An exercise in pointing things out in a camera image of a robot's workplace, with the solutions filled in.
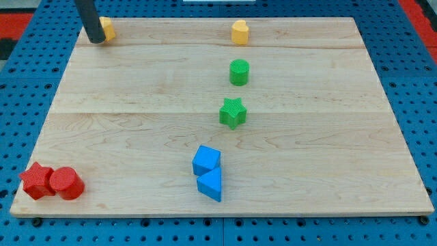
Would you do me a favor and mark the yellow heart block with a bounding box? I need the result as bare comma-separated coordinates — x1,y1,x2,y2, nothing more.
231,19,249,45

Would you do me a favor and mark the green star block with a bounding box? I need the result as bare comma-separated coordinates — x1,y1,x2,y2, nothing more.
219,98,247,130

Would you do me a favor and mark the blue cube block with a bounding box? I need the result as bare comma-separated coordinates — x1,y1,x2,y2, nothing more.
192,145,221,176

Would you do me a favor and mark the light wooden board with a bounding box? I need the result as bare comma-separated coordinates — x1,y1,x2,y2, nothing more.
10,17,434,218

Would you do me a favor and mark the green cylinder block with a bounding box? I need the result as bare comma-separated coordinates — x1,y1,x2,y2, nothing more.
229,59,250,86

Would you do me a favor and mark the blue triangle block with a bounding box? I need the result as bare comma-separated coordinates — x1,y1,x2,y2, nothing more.
197,167,222,202

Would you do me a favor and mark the yellow block behind stick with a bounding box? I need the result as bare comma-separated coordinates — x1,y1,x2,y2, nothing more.
99,16,116,42

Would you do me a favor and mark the red cylinder block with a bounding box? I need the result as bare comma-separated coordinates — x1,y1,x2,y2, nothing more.
49,167,85,200

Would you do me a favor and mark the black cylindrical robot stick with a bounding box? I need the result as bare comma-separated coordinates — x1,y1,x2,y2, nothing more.
74,0,106,44

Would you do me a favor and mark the red star block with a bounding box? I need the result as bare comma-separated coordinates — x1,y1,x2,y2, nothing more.
19,162,55,200

